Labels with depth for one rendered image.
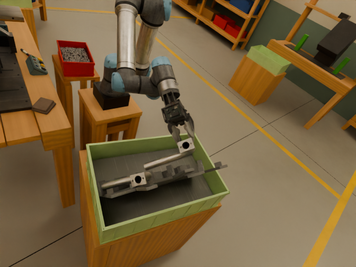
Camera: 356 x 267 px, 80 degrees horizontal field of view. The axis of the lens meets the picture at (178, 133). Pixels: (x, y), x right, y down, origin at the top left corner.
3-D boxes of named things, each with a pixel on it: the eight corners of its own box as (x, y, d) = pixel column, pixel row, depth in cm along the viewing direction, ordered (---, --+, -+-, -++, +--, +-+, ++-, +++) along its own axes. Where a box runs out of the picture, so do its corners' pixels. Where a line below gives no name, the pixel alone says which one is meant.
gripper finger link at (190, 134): (187, 144, 70) (177, 121, 73) (192, 147, 76) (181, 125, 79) (196, 140, 70) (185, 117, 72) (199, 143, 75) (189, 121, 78)
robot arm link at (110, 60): (103, 69, 131) (104, 49, 121) (124, 72, 136) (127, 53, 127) (103, 81, 123) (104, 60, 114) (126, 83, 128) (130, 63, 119)
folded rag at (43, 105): (42, 100, 118) (41, 96, 116) (56, 104, 119) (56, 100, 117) (30, 110, 111) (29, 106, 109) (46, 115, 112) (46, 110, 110)
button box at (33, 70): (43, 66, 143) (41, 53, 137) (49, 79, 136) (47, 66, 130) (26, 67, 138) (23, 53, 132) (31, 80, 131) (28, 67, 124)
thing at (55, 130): (23, 25, 192) (20, 7, 182) (72, 145, 121) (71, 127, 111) (3, 24, 184) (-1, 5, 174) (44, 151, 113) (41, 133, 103)
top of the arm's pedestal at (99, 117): (121, 88, 162) (122, 84, 159) (141, 116, 147) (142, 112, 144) (77, 94, 143) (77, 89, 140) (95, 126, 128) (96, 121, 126)
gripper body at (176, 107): (164, 124, 72) (155, 93, 76) (172, 128, 80) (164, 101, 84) (184, 116, 71) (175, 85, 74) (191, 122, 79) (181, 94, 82)
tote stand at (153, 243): (158, 192, 201) (184, 137, 148) (180, 249, 172) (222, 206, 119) (80, 211, 169) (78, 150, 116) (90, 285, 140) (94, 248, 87)
